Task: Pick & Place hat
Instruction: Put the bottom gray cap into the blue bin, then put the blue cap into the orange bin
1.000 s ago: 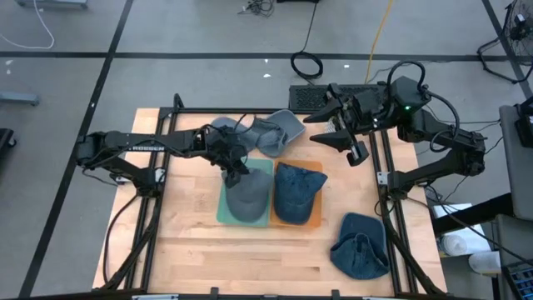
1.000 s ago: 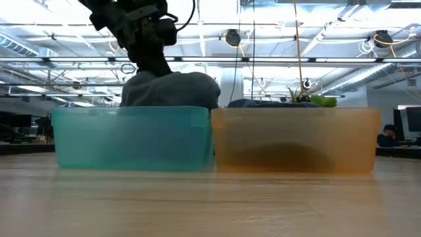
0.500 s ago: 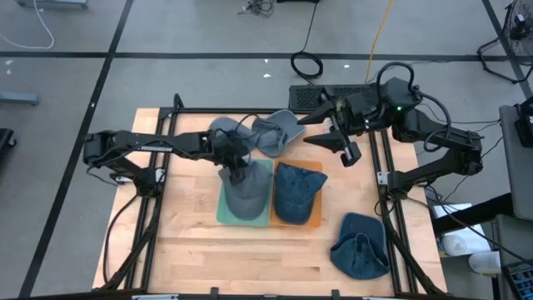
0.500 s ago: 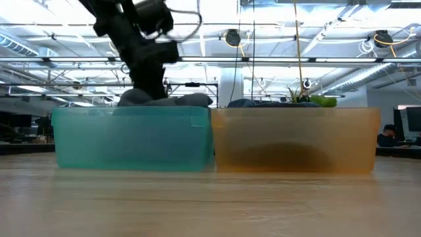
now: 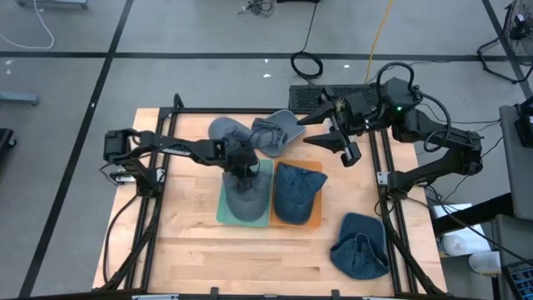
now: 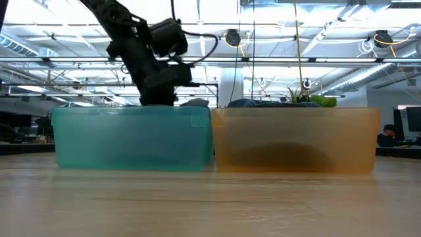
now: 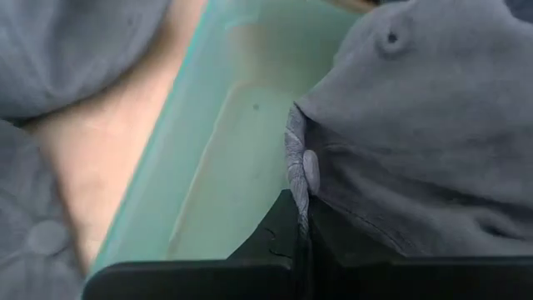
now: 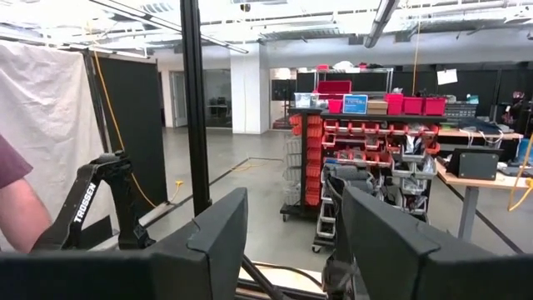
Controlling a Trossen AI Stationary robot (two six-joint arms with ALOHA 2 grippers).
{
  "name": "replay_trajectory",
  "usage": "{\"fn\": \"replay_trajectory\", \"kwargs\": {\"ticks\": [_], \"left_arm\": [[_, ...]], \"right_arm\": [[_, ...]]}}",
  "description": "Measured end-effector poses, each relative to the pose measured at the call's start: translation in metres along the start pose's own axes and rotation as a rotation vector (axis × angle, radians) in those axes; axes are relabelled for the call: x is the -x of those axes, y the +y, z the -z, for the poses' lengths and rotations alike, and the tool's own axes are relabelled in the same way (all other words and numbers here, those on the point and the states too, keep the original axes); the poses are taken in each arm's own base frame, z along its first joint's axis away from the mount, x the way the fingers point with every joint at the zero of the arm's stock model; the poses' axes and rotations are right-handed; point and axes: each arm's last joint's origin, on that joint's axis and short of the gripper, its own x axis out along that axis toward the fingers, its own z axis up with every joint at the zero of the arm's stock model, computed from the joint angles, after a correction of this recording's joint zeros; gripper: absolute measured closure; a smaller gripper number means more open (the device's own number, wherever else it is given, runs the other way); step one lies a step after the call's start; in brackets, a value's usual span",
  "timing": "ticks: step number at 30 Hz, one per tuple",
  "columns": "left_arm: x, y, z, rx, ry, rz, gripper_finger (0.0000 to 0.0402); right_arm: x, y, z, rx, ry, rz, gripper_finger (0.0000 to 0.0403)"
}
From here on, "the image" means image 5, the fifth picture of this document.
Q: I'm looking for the grey floor bar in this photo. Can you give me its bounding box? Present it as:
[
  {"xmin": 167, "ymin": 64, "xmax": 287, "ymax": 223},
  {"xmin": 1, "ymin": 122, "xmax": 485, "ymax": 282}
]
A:
[{"xmin": 0, "ymin": 91, "xmax": 41, "ymax": 106}]

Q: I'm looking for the black desk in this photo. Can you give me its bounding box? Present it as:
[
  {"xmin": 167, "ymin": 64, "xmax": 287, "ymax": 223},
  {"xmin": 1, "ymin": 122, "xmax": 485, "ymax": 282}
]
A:
[{"xmin": 431, "ymin": 192, "xmax": 514, "ymax": 235}]

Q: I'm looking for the white paper roll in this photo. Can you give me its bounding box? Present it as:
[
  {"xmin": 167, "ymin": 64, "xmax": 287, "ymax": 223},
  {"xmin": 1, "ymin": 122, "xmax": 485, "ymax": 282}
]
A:
[
  {"xmin": 441, "ymin": 232, "xmax": 492, "ymax": 258},
  {"xmin": 468, "ymin": 250, "xmax": 503, "ymax": 275}
]

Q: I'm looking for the black perforated metal case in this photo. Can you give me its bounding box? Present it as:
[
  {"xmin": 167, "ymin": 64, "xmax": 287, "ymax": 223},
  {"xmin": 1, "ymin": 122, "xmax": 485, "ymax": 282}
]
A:
[{"xmin": 288, "ymin": 83, "xmax": 376, "ymax": 112}]

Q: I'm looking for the black wheeled base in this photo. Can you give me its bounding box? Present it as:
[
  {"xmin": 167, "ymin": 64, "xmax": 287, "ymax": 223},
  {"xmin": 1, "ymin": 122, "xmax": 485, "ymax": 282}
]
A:
[{"xmin": 0, "ymin": 127, "xmax": 17, "ymax": 152}]

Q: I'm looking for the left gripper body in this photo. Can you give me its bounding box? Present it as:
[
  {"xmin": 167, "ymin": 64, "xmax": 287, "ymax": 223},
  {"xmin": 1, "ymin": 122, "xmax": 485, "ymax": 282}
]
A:
[{"xmin": 224, "ymin": 141, "xmax": 259, "ymax": 178}]

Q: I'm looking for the black floor fan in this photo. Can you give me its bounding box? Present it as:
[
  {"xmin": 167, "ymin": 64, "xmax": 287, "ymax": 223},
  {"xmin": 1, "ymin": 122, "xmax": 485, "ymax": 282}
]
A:
[{"xmin": 476, "ymin": 0, "xmax": 533, "ymax": 84}]

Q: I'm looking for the yellow hanging cable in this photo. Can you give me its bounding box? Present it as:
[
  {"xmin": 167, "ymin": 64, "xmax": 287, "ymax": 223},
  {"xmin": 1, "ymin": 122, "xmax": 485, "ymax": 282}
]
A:
[{"xmin": 364, "ymin": 0, "xmax": 395, "ymax": 84}]

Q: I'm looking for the grey cap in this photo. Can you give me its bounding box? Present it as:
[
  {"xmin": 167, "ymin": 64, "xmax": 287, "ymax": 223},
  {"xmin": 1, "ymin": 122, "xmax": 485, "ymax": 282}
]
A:
[
  {"xmin": 207, "ymin": 117, "xmax": 256, "ymax": 149},
  {"xmin": 251, "ymin": 108, "xmax": 307, "ymax": 159},
  {"xmin": 222, "ymin": 168, "xmax": 274, "ymax": 223}
]

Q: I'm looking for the grey metal base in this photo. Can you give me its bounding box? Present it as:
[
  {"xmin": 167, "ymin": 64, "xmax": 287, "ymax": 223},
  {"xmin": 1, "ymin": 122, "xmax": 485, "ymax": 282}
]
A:
[{"xmin": 15, "ymin": 0, "xmax": 89, "ymax": 9}]

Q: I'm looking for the black cable with coil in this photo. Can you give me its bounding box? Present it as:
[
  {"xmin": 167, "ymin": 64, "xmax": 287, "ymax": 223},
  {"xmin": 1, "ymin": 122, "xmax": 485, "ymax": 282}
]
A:
[{"xmin": 290, "ymin": 2, "xmax": 325, "ymax": 84}]

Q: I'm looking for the black cable tangle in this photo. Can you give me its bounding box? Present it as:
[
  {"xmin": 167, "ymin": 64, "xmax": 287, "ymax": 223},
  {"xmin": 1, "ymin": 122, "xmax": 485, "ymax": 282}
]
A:
[{"xmin": 237, "ymin": 0, "xmax": 276, "ymax": 18}]

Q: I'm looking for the orange translucent plastic bin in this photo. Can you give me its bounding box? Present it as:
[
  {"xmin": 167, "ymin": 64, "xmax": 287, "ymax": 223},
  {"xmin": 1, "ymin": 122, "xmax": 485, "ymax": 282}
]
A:
[{"xmin": 269, "ymin": 159, "xmax": 325, "ymax": 229}]

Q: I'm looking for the black aluminium table frame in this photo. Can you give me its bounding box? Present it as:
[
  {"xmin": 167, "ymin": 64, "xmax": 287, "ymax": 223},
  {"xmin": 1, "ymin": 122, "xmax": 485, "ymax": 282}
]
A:
[{"xmin": 93, "ymin": 93, "xmax": 449, "ymax": 299}]

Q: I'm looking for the black device on cabinet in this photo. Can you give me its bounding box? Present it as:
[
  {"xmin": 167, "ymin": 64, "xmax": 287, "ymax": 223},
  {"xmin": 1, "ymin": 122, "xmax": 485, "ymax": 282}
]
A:
[{"xmin": 514, "ymin": 96, "xmax": 533, "ymax": 149}]

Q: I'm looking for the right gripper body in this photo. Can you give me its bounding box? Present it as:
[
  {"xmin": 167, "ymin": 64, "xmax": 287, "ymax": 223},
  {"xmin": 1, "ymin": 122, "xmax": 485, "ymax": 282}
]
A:
[{"xmin": 320, "ymin": 86, "xmax": 382, "ymax": 168}]

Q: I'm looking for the white floor cable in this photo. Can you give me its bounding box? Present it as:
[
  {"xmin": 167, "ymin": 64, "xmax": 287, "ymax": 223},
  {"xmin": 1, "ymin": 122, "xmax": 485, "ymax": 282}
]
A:
[{"xmin": 0, "ymin": 0, "xmax": 56, "ymax": 50}]

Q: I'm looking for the black tray with blue cells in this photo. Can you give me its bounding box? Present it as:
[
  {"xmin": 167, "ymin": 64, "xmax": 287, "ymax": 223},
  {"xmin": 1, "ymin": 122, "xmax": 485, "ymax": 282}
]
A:
[{"xmin": 501, "ymin": 258, "xmax": 533, "ymax": 300}]

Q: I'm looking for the blue denim cap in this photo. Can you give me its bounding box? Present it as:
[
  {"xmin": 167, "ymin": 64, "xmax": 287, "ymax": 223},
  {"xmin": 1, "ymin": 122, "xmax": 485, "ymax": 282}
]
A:
[
  {"xmin": 330, "ymin": 212, "xmax": 391, "ymax": 281},
  {"xmin": 273, "ymin": 162, "xmax": 329, "ymax": 226}
]

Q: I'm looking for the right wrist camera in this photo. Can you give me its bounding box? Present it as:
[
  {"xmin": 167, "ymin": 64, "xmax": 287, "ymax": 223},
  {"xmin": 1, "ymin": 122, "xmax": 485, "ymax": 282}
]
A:
[{"xmin": 345, "ymin": 91, "xmax": 376, "ymax": 116}]

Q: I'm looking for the teal translucent plastic bin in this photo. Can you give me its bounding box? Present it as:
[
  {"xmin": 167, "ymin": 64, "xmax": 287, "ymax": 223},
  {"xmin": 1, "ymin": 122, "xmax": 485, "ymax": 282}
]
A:
[{"xmin": 216, "ymin": 157, "xmax": 275, "ymax": 228}]

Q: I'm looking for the grey cabinet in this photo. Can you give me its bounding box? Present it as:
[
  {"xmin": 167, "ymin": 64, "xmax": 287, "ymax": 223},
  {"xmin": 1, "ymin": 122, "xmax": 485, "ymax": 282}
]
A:
[{"xmin": 498, "ymin": 103, "xmax": 533, "ymax": 222}]

